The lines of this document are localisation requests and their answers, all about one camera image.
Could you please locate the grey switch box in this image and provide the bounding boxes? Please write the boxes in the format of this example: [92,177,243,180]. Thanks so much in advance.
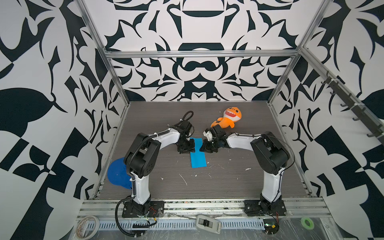
[196,215,222,234]

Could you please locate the orange shark plush toy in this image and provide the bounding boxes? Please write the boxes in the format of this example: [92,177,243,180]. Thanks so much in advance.
[211,107,242,129]

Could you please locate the blue round cloth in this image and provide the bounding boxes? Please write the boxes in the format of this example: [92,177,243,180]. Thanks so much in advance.
[107,158,132,190]

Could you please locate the black corrugated cable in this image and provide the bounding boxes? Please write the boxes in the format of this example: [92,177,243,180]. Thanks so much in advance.
[114,196,157,238]

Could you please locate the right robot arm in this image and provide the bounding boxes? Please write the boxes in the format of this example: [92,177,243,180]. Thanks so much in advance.
[200,126,291,211]

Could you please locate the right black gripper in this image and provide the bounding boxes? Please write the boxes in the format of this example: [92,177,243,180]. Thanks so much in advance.
[198,138,221,153]

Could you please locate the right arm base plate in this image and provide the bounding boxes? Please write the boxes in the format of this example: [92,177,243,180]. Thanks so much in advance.
[244,200,287,217]

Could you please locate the blue square paper sheet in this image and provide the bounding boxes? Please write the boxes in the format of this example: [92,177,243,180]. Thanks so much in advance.
[190,138,207,168]

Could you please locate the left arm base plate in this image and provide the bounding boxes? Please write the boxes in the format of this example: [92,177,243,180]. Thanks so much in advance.
[122,200,165,218]

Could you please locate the white slotted cable duct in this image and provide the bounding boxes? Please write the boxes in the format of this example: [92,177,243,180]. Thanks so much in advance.
[89,218,266,231]

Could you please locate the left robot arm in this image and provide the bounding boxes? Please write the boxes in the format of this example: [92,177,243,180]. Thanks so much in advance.
[124,111,195,208]

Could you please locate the green tape roll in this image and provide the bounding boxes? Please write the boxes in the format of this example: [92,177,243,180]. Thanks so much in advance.
[301,217,315,230]

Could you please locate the small black electronics board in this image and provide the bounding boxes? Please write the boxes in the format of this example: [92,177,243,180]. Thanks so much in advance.
[263,219,280,236]

